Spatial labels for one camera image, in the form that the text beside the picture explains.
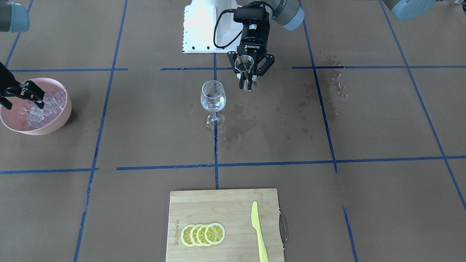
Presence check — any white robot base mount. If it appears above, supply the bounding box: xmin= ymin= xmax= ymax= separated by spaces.
xmin=182 ymin=0 xmax=243 ymax=53

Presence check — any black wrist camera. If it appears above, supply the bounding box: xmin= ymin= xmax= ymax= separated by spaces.
xmin=233 ymin=6 xmax=269 ymax=23

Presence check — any pink bowl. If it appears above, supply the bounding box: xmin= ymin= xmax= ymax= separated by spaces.
xmin=1 ymin=78 xmax=72 ymax=135

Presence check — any lemon slice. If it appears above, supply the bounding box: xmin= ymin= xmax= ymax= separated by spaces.
xmin=181 ymin=224 xmax=195 ymax=247
xmin=190 ymin=224 xmax=203 ymax=246
xmin=196 ymin=225 xmax=211 ymax=246
xmin=204 ymin=222 xmax=226 ymax=245

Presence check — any steel double jigger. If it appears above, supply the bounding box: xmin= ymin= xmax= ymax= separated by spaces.
xmin=234 ymin=55 xmax=257 ymax=92

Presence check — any pile of ice cubes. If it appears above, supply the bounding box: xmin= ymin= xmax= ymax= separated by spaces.
xmin=18 ymin=91 xmax=66 ymax=131

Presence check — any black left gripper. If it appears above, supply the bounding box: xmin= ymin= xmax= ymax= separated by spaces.
xmin=227 ymin=22 xmax=275 ymax=90

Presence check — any bamboo cutting board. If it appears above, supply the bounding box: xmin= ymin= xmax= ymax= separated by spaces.
xmin=165 ymin=188 xmax=285 ymax=262

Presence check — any yellow plastic knife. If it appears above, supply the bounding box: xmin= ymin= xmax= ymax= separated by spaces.
xmin=250 ymin=201 xmax=269 ymax=262

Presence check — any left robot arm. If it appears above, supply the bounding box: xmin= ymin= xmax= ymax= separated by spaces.
xmin=222 ymin=0 xmax=305 ymax=91

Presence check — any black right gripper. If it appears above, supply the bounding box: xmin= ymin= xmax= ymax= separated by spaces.
xmin=0 ymin=62 xmax=45 ymax=110

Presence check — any clear wine glass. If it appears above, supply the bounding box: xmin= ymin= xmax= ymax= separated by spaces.
xmin=200 ymin=80 xmax=226 ymax=130

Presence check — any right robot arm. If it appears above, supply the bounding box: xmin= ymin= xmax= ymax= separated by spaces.
xmin=0 ymin=0 xmax=45 ymax=110

